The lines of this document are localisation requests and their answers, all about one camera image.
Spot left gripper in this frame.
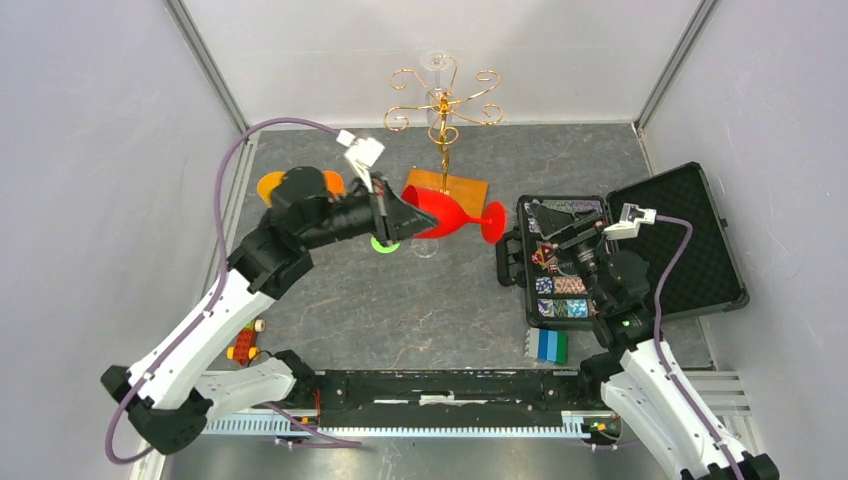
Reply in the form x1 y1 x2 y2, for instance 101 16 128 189
302 172 441 250

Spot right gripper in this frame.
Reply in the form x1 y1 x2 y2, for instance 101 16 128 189
530 202 610 309

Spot clear flute glass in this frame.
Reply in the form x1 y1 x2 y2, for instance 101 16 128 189
410 238 439 259

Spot green wine glass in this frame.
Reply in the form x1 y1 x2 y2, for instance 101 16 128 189
370 237 401 254

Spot red wine glass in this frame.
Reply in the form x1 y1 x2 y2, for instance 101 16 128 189
401 185 508 244

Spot clear glass back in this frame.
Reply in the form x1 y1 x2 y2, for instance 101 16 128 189
420 50 457 135

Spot yellow wine glass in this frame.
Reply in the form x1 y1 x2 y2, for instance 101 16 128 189
256 171 285 207

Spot orange wine glass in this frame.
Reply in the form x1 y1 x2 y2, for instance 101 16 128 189
323 170 346 197

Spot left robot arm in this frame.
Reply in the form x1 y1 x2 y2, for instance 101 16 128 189
101 167 437 455

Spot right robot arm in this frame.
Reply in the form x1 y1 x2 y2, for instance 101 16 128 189
529 202 780 479

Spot blue green brick stack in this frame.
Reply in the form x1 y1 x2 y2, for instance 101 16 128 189
525 328 569 365

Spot black poker chip case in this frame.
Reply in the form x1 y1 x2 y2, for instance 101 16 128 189
495 162 749 331

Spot toy brick car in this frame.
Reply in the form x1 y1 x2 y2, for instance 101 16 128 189
226 318 266 367

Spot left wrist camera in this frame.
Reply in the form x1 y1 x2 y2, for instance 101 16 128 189
336 129 385 193

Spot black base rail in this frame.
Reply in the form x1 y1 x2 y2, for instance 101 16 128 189
280 369 610 428

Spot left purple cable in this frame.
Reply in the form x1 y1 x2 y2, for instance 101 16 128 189
104 117 364 465

